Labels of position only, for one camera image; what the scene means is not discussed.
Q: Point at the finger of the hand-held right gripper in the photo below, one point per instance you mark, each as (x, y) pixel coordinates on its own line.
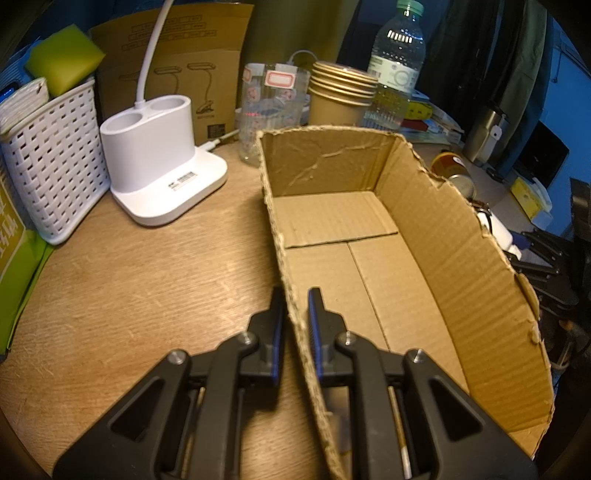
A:
(556, 295)
(547, 251)

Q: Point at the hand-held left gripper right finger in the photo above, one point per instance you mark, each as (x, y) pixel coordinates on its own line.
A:
(315, 337)

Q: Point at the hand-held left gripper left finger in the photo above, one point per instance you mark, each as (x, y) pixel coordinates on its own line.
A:
(277, 341)

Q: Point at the white plastic bottle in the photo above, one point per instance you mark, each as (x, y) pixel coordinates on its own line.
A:
(501, 235)

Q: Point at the cardboard box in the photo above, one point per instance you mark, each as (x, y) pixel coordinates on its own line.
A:
(369, 277)

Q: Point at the red metal can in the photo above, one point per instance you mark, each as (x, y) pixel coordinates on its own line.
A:
(450, 166)

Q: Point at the yellow box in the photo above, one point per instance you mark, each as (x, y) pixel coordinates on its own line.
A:
(528, 196)

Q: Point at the black flat screen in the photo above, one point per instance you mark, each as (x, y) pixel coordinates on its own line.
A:
(545, 152)

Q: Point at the stainless steel thermos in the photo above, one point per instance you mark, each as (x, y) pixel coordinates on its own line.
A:
(485, 134)

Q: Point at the stack of papers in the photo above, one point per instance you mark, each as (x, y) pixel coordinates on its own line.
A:
(438, 134)

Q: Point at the red book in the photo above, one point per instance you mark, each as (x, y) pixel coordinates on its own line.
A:
(415, 124)

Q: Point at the yellow wet wipes packet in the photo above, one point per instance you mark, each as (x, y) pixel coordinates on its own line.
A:
(418, 110)

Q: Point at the dark green hanging cloth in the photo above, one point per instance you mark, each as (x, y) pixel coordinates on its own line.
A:
(489, 55)

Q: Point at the white desk lamp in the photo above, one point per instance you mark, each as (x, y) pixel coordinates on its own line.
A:
(152, 152)

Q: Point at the clear plastic water bottle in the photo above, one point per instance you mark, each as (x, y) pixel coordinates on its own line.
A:
(397, 69)

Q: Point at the stack of brown paper cups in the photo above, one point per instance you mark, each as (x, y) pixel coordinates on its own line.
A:
(337, 101)

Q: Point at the green printed packet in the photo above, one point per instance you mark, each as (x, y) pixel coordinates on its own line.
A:
(18, 277)

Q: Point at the white woven plastic basket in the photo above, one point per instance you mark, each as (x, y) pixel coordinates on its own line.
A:
(60, 161)

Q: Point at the brown cardboard lamp package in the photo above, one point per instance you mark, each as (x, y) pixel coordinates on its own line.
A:
(194, 46)

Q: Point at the white folded papers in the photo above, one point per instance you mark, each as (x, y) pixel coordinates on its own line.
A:
(23, 104)

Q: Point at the green and yellow sponge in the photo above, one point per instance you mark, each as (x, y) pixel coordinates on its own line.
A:
(64, 60)

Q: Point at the blue packet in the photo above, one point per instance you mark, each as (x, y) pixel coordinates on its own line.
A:
(10, 90)

